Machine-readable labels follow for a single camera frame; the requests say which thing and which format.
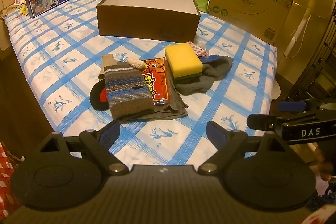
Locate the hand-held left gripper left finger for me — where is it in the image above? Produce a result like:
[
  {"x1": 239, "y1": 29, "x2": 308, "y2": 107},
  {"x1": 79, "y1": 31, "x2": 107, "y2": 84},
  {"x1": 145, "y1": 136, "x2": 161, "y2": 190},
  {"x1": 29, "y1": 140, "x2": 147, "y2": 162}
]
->
[{"x1": 39, "y1": 120, "x2": 129, "y2": 176}]

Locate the beige packet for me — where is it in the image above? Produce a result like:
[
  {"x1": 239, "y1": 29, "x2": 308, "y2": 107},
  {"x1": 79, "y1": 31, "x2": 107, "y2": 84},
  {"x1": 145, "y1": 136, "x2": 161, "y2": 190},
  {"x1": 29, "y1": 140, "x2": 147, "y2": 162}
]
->
[{"x1": 98, "y1": 54, "x2": 120, "y2": 81}]

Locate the thin grey cloth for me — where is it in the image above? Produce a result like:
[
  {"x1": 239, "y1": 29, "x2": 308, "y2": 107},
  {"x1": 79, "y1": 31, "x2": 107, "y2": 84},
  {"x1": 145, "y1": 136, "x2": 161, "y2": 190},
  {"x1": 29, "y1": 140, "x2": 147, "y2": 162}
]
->
[{"x1": 118, "y1": 72, "x2": 189, "y2": 123}]

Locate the black record-shaped coaster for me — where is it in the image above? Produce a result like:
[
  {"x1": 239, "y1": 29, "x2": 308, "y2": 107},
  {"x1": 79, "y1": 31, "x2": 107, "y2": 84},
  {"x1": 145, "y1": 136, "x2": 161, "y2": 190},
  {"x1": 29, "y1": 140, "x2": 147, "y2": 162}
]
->
[{"x1": 89, "y1": 80, "x2": 111, "y2": 110}]

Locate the red checkered cloth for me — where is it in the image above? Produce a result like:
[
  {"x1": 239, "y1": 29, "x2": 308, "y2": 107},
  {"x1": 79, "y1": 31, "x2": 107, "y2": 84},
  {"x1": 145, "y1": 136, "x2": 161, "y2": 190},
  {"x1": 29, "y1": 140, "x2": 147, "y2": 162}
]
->
[{"x1": 0, "y1": 141, "x2": 21, "y2": 216}]

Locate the blue checkered bed sheet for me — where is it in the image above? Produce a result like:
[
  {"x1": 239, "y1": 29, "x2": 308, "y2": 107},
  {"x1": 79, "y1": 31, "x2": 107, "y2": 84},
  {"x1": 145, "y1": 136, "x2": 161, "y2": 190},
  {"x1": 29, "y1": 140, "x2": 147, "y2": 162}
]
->
[{"x1": 4, "y1": 0, "x2": 279, "y2": 169}]

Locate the striped knitted pouch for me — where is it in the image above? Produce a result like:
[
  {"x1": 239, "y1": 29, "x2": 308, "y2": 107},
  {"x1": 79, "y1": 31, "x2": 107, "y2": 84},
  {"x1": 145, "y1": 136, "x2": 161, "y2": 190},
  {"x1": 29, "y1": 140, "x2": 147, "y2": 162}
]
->
[{"x1": 104, "y1": 61, "x2": 155, "y2": 119}]

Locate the black metal rack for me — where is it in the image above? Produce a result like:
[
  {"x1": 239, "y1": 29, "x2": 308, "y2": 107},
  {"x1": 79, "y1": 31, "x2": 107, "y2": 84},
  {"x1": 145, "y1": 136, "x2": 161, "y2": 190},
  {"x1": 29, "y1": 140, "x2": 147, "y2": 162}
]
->
[{"x1": 285, "y1": 4, "x2": 336, "y2": 109}]

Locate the grey fluffy towel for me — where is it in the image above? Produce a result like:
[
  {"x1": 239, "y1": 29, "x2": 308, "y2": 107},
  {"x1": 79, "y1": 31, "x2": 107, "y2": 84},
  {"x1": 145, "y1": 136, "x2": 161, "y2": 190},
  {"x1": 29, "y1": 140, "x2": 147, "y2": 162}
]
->
[{"x1": 175, "y1": 55, "x2": 234, "y2": 96}]

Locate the yellow and green sponge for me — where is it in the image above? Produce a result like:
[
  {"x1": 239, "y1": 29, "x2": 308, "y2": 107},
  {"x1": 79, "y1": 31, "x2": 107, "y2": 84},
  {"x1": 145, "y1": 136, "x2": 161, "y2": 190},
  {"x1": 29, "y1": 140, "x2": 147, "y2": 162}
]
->
[{"x1": 164, "y1": 43, "x2": 203, "y2": 81}]

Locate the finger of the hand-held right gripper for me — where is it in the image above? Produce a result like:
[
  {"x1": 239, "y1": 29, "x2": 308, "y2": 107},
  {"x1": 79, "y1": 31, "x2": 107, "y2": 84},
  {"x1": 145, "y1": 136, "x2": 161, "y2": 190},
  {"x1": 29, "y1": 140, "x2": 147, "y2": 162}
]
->
[
  {"x1": 247, "y1": 113, "x2": 318, "y2": 132},
  {"x1": 278, "y1": 98, "x2": 336, "y2": 112}
]

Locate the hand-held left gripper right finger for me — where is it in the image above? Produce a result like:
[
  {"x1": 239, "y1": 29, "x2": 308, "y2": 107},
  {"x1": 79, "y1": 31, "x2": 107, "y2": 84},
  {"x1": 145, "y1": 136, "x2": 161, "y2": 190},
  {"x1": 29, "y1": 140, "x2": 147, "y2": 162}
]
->
[{"x1": 197, "y1": 121, "x2": 286, "y2": 176}]

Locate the orange heat pack packet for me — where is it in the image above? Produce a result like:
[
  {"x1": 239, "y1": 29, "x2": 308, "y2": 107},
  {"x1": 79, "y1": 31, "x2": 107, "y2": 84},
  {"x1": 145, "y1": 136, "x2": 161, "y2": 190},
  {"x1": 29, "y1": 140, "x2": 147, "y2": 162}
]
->
[{"x1": 140, "y1": 57, "x2": 172, "y2": 105}]

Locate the bag of cotton swabs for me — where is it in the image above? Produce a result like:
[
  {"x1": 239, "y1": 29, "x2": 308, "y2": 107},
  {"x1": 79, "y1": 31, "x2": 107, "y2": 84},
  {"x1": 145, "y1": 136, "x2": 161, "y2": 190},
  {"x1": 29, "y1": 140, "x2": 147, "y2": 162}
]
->
[{"x1": 188, "y1": 41, "x2": 210, "y2": 58}]

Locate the brown cardboard box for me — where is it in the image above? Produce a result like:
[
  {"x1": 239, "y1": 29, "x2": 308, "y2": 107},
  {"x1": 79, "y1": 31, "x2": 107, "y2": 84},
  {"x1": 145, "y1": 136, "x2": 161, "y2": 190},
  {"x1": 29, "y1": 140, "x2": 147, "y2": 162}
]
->
[{"x1": 96, "y1": 0, "x2": 201, "y2": 43}]

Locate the person's right hand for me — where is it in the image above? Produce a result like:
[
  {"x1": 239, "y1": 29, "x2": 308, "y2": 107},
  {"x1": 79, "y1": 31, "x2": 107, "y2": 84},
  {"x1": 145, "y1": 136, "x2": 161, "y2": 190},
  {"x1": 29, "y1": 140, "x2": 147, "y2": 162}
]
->
[{"x1": 314, "y1": 145, "x2": 331, "y2": 182}]

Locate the cream knitted scrubber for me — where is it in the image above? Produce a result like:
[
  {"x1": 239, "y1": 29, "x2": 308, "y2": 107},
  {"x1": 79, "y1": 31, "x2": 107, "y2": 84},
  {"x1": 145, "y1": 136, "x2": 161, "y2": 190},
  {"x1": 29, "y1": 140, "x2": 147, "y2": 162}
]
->
[{"x1": 128, "y1": 57, "x2": 146, "y2": 71}]

